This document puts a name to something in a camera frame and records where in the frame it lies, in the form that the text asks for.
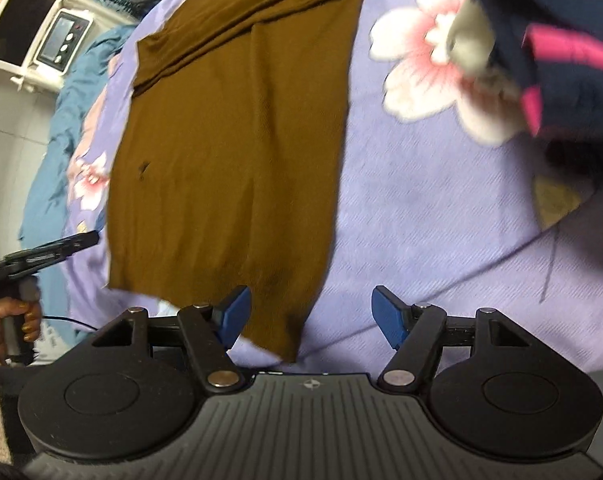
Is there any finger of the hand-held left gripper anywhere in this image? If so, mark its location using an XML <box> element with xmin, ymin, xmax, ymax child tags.
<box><xmin>4</xmin><ymin>230</ymin><xmax>101</xmax><ymax>267</ymax></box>

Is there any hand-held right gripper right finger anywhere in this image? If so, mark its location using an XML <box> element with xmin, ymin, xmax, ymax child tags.
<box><xmin>371</xmin><ymin>285</ymin><xmax>531</xmax><ymax>394</ymax></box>

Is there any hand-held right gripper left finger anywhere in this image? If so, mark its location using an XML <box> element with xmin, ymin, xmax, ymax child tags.
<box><xmin>89</xmin><ymin>285</ymin><xmax>248</xmax><ymax>394</ymax></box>

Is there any brown knit garment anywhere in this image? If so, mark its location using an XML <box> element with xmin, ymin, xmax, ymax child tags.
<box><xmin>106</xmin><ymin>0</ymin><xmax>369</xmax><ymax>365</ymax></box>

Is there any teal duvet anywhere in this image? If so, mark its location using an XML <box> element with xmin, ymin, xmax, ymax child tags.
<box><xmin>18</xmin><ymin>24</ymin><xmax>138</xmax><ymax>261</ymax></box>

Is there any purple floral bedsheet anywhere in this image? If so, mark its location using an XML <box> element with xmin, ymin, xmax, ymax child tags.
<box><xmin>64</xmin><ymin>0</ymin><xmax>603</xmax><ymax>377</ymax></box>

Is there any white framed monitor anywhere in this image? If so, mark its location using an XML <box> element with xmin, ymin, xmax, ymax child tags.
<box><xmin>0</xmin><ymin>0</ymin><xmax>58</xmax><ymax>70</ymax></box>

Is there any cream dotted garment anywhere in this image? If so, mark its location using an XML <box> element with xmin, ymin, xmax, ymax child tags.
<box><xmin>430</xmin><ymin>0</ymin><xmax>525</xmax><ymax>98</ymax></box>

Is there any navy garment with pink trim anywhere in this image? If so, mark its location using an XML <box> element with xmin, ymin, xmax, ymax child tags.
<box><xmin>454</xmin><ymin>0</ymin><xmax>603</xmax><ymax>181</ymax></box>

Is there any thin black cable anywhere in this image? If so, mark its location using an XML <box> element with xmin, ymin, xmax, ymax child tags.
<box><xmin>40</xmin><ymin>314</ymin><xmax>98</xmax><ymax>334</ymax></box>

